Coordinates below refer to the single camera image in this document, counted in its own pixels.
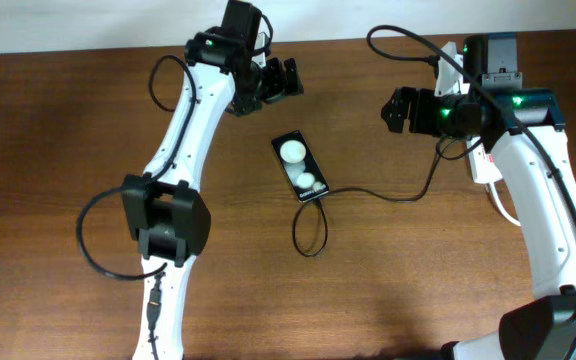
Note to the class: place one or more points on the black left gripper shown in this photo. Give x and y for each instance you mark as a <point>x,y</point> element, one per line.
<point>278,86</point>

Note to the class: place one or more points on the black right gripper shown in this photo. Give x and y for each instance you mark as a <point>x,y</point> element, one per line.
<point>422,102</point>

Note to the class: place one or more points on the black flip smartphone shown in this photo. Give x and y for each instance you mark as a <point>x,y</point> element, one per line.
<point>300,167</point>

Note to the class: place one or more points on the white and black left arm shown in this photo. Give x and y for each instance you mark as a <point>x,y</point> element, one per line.
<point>228,68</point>

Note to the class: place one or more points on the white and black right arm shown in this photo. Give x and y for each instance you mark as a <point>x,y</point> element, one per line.
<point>479,97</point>

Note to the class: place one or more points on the white power strip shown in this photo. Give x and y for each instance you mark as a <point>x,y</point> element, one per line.
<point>483,169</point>

